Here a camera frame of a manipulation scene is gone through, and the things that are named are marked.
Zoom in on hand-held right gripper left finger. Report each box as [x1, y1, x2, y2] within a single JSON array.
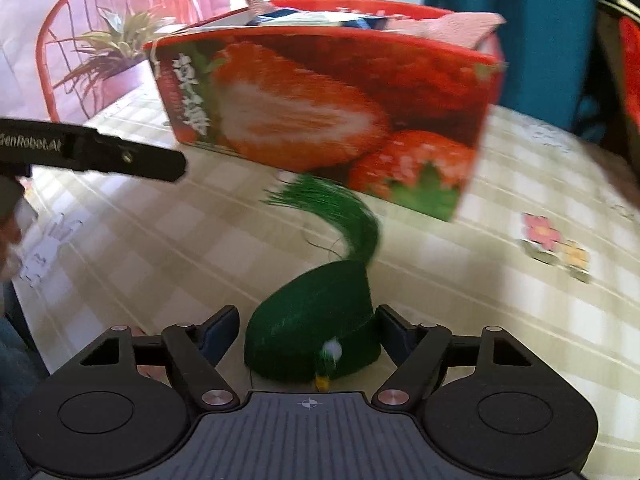
[[80, 305, 241, 409]]

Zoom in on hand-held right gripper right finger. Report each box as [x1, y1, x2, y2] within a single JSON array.
[[372, 304, 533, 409]]

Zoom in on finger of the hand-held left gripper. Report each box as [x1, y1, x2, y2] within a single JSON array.
[[95, 130, 188, 184]]

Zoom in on green tasselled hat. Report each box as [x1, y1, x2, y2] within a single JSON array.
[[243, 172, 383, 391]]

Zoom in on red strawberry print box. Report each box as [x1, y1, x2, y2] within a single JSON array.
[[142, 0, 508, 223]]

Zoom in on navy blue snack packet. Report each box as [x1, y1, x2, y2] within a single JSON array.
[[250, 7, 396, 31]]

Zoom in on pink knitted cloth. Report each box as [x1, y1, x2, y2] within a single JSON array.
[[425, 11, 507, 53]]

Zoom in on red metal chair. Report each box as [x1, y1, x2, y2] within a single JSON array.
[[35, 0, 203, 123]]

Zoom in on potted plant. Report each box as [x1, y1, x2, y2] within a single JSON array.
[[52, 7, 178, 116]]

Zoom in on person's blue pants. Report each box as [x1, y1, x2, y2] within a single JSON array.
[[0, 280, 51, 396]]

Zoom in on teal cloth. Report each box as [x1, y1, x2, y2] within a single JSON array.
[[422, 0, 611, 133]]

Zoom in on dark red framed object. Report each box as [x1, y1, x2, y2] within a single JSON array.
[[595, 0, 640, 186]]

